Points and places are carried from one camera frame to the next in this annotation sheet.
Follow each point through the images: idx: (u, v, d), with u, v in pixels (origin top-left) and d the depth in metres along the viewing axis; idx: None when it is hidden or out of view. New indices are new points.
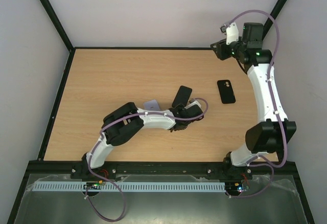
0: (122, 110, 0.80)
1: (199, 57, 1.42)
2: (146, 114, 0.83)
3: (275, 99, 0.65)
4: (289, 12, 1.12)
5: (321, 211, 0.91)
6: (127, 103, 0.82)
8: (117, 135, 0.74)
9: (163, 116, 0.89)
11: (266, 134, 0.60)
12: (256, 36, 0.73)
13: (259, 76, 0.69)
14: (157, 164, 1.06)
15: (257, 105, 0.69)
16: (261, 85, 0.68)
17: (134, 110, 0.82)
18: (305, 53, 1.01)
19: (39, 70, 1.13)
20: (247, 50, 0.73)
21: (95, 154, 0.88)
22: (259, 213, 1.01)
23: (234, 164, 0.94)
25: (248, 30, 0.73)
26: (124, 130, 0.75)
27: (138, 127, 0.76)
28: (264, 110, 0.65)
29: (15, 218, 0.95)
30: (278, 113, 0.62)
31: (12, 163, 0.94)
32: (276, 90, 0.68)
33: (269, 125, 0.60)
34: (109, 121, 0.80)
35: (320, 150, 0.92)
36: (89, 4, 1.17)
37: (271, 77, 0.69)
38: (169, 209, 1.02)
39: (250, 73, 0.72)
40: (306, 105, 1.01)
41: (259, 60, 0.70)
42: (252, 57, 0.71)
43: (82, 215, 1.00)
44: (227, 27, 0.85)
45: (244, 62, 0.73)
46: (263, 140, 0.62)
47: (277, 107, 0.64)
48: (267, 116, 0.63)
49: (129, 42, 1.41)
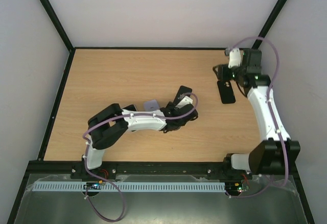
0: (106, 111, 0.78)
1: (199, 57, 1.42)
2: (131, 116, 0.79)
3: (276, 119, 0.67)
4: (289, 11, 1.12)
5: (321, 210, 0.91)
6: (112, 104, 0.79)
8: (101, 138, 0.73)
9: (152, 117, 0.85)
11: (270, 156, 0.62)
12: (255, 61, 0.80)
13: (259, 97, 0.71)
14: (157, 164, 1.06)
15: (258, 124, 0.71)
16: (261, 106, 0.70)
17: (119, 112, 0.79)
18: (304, 53, 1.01)
19: (38, 70, 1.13)
20: (246, 74, 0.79)
21: (88, 155, 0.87)
22: (259, 213, 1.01)
23: (234, 167, 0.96)
25: (248, 57, 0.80)
26: (108, 132, 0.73)
27: (121, 129, 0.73)
28: (265, 129, 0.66)
29: (15, 218, 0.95)
30: (280, 132, 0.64)
31: (12, 163, 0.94)
32: (276, 111, 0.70)
33: (272, 144, 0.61)
34: (93, 124, 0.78)
35: (320, 150, 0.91)
36: (88, 4, 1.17)
37: (271, 98, 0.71)
38: (169, 209, 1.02)
39: (250, 96, 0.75)
40: (306, 104, 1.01)
41: (258, 83, 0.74)
42: (251, 81, 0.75)
43: (82, 214, 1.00)
44: (230, 51, 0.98)
45: (245, 85, 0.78)
46: (267, 160, 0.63)
47: (278, 127, 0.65)
48: (269, 135, 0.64)
49: (129, 42, 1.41)
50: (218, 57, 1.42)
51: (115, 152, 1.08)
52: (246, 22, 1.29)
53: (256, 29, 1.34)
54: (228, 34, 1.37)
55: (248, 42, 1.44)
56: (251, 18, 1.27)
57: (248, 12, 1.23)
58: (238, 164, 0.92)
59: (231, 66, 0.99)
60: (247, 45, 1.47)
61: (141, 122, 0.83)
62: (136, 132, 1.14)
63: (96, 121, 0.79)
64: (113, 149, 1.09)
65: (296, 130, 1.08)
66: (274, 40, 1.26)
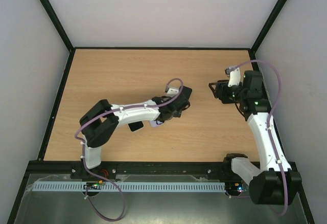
0: (94, 108, 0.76)
1: (199, 57, 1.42)
2: (121, 110, 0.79)
3: (276, 148, 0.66)
4: (289, 10, 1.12)
5: (321, 211, 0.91)
6: (100, 101, 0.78)
8: (93, 136, 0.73)
9: (144, 108, 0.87)
11: (270, 186, 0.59)
12: (257, 85, 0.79)
13: (258, 125, 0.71)
14: (157, 164, 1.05)
15: (259, 153, 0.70)
16: (261, 133, 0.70)
17: (108, 107, 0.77)
18: (305, 53, 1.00)
19: (38, 70, 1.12)
20: (246, 99, 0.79)
21: (86, 155, 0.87)
22: (258, 213, 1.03)
23: (233, 171, 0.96)
25: (249, 81, 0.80)
26: (99, 130, 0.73)
27: (112, 125, 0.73)
28: (266, 159, 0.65)
29: (15, 218, 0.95)
30: (281, 163, 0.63)
31: (12, 163, 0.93)
32: (276, 138, 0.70)
33: (272, 176, 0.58)
34: (84, 122, 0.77)
35: (321, 150, 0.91)
36: (89, 5, 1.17)
37: (271, 126, 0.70)
38: (169, 209, 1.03)
39: (250, 122, 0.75)
40: (306, 104, 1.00)
41: (258, 109, 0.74)
42: (251, 107, 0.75)
43: (82, 214, 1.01)
44: (231, 71, 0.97)
45: (244, 110, 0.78)
46: (267, 192, 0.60)
47: (279, 157, 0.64)
48: (270, 165, 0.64)
49: (129, 42, 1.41)
50: (218, 57, 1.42)
51: (115, 151, 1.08)
52: (246, 22, 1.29)
53: (256, 29, 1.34)
54: (228, 34, 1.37)
55: (248, 42, 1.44)
56: (251, 18, 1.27)
57: (248, 12, 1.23)
58: (239, 171, 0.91)
59: (230, 84, 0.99)
60: (247, 45, 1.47)
61: (133, 115, 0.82)
62: (136, 132, 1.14)
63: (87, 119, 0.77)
64: (113, 149, 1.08)
65: (297, 130, 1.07)
66: (274, 39, 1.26)
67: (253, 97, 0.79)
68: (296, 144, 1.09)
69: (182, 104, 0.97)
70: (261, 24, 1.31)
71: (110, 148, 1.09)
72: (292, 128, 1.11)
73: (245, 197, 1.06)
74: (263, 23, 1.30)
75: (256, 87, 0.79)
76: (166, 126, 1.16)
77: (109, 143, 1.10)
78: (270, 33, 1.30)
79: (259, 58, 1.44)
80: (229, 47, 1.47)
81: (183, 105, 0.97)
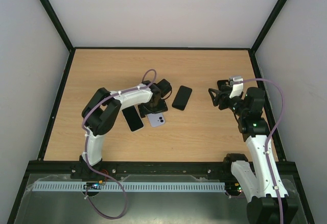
0: (95, 97, 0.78)
1: (199, 57, 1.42)
2: (120, 93, 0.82)
3: (274, 174, 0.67)
4: (289, 10, 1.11)
5: (321, 211, 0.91)
6: (98, 89, 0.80)
8: (100, 122, 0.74)
9: (138, 91, 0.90)
11: (266, 211, 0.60)
12: (257, 106, 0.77)
13: (257, 148, 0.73)
14: (157, 164, 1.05)
15: (257, 176, 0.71)
16: (259, 156, 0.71)
17: (107, 94, 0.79)
18: (306, 52, 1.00)
19: (39, 70, 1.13)
20: (245, 120, 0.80)
21: (89, 151, 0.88)
22: None
23: (232, 172, 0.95)
25: (251, 101, 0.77)
26: (104, 115, 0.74)
27: (115, 108, 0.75)
28: (263, 184, 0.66)
29: (15, 218, 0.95)
30: (277, 189, 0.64)
31: (12, 163, 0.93)
32: (274, 162, 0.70)
33: (268, 201, 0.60)
34: (86, 113, 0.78)
35: (321, 150, 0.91)
36: (88, 5, 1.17)
37: (269, 150, 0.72)
38: (169, 209, 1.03)
39: (248, 143, 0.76)
40: (306, 104, 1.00)
41: (256, 131, 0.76)
42: (250, 129, 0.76)
43: (80, 214, 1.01)
44: (234, 83, 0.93)
45: (242, 131, 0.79)
46: (264, 217, 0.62)
47: (276, 182, 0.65)
48: (267, 191, 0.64)
49: (130, 42, 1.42)
50: (218, 57, 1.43)
51: (115, 151, 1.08)
52: (246, 22, 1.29)
53: (256, 29, 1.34)
54: (228, 34, 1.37)
55: (248, 42, 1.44)
56: (251, 18, 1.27)
57: (247, 12, 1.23)
58: (239, 177, 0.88)
59: (232, 95, 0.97)
60: (247, 45, 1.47)
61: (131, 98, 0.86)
62: (136, 132, 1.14)
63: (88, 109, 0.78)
64: (113, 149, 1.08)
65: (297, 129, 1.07)
66: (274, 39, 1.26)
67: (252, 117, 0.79)
68: (296, 144, 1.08)
69: (166, 88, 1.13)
70: (261, 24, 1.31)
71: (110, 148, 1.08)
72: (292, 127, 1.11)
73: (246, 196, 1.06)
74: (263, 23, 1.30)
75: (257, 108, 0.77)
76: (166, 126, 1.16)
77: (109, 143, 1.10)
78: (269, 33, 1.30)
79: (259, 58, 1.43)
80: (229, 47, 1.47)
81: (167, 87, 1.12)
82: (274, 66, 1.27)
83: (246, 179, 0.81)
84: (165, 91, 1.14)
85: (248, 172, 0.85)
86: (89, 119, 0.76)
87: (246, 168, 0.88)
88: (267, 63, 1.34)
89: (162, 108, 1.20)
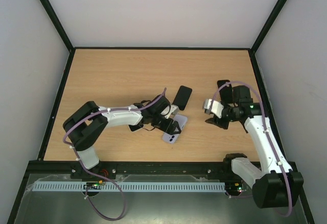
0: (82, 111, 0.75)
1: (199, 57, 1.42)
2: (109, 111, 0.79)
3: (276, 151, 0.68)
4: (289, 9, 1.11)
5: (320, 212, 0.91)
6: (87, 102, 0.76)
8: (81, 138, 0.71)
9: (128, 111, 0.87)
11: (274, 187, 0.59)
12: (245, 92, 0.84)
13: (256, 128, 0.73)
14: (157, 164, 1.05)
15: (259, 154, 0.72)
16: (260, 136, 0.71)
17: (95, 108, 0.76)
18: (306, 52, 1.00)
19: (38, 69, 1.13)
20: (241, 104, 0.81)
21: (82, 156, 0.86)
22: (256, 212, 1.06)
23: (234, 171, 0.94)
25: (237, 90, 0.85)
26: (87, 131, 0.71)
27: (100, 125, 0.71)
28: (267, 161, 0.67)
29: (15, 218, 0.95)
30: (281, 164, 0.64)
31: (12, 163, 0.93)
32: (275, 140, 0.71)
33: (275, 177, 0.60)
34: (69, 126, 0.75)
35: (321, 150, 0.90)
36: (88, 5, 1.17)
37: (268, 128, 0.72)
38: (169, 209, 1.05)
39: (248, 128, 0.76)
40: (307, 104, 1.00)
41: (254, 112, 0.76)
42: (247, 110, 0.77)
43: (82, 214, 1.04)
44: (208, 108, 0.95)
45: (240, 115, 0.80)
46: (272, 195, 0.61)
47: (279, 159, 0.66)
48: (272, 168, 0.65)
49: (130, 42, 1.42)
50: (218, 57, 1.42)
51: (115, 152, 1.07)
52: (246, 22, 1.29)
53: (256, 29, 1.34)
54: (228, 34, 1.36)
55: (248, 42, 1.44)
56: (251, 18, 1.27)
57: (247, 12, 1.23)
58: (240, 172, 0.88)
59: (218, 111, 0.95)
60: (247, 45, 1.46)
61: (119, 118, 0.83)
62: (136, 132, 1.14)
63: (72, 122, 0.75)
64: (113, 149, 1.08)
65: (297, 129, 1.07)
66: (274, 39, 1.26)
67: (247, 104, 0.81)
68: (296, 144, 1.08)
69: (161, 107, 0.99)
70: (261, 23, 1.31)
71: (110, 148, 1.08)
72: (292, 127, 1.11)
73: (245, 196, 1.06)
74: (264, 23, 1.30)
75: (246, 95, 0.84)
76: None
77: (109, 143, 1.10)
78: (269, 33, 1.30)
79: (259, 58, 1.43)
80: (229, 47, 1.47)
81: (163, 107, 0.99)
82: (275, 66, 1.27)
83: (249, 170, 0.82)
84: (159, 110, 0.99)
85: (248, 164, 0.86)
86: (71, 133, 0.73)
87: (246, 162, 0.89)
88: (267, 62, 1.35)
89: (175, 129, 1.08)
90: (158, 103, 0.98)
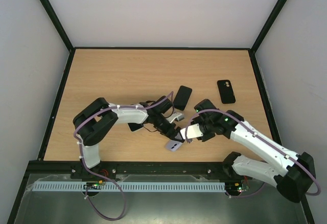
0: (91, 106, 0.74)
1: (200, 57, 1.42)
2: (118, 108, 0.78)
3: (275, 148, 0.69)
4: (289, 9, 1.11)
5: (320, 211, 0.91)
6: (97, 98, 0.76)
8: (92, 133, 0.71)
9: (136, 109, 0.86)
11: (299, 181, 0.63)
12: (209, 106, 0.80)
13: (245, 136, 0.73)
14: (157, 164, 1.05)
15: (261, 157, 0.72)
16: (254, 142, 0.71)
17: (105, 105, 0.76)
18: (306, 51, 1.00)
19: (39, 69, 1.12)
20: (216, 121, 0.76)
21: (85, 155, 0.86)
22: (256, 212, 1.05)
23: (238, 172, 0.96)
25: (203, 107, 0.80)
26: (98, 126, 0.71)
27: (111, 120, 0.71)
28: (277, 161, 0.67)
29: (15, 218, 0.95)
30: (290, 156, 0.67)
31: (12, 163, 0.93)
32: (265, 137, 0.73)
33: (294, 173, 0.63)
34: (79, 121, 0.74)
35: (320, 150, 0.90)
36: (88, 5, 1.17)
37: (255, 131, 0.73)
38: (169, 209, 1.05)
39: (236, 138, 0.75)
40: (307, 104, 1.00)
41: (232, 124, 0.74)
42: (226, 126, 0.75)
43: (82, 214, 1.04)
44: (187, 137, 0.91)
45: (222, 132, 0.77)
46: (300, 187, 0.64)
47: (284, 152, 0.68)
48: (285, 164, 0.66)
49: (130, 42, 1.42)
50: (218, 57, 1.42)
51: (115, 152, 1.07)
52: (246, 22, 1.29)
53: (256, 29, 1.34)
54: (228, 34, 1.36)
55: (248, 42, 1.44)
56: (252, 18, 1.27)
57: (247, 12, 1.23)
58: (245, 171, 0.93)
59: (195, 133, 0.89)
60: (247, 45, 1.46)
61: (127, 115, 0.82)
62: (136, 132, 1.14)
63: (83, 117, 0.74)
64: (112, 149, 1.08)
65: (297, 129, 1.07)
66: (274, 39, 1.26)
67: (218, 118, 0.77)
68: (296, 144, 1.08)
69: (165, 106, 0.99)
70: (261, 23, 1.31)
71: (110, 148, 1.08)
72: (292, 127, 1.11)
73: (245, 196, 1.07)
74: (264, 23, 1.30)
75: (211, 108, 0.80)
76: None
77: (109, 143, 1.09)
78: (269, 33, 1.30)
79: (259, 58, 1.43)
80: (229, 47, 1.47)
81: (167, 107, 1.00)
82: (275, 66, 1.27)
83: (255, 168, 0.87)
84: (163, 110, 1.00)
85: (249, 163, 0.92)
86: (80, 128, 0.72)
87: (246, 160, 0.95)
88: (267, 62, 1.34)
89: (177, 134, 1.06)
90: (162, 103, 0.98)
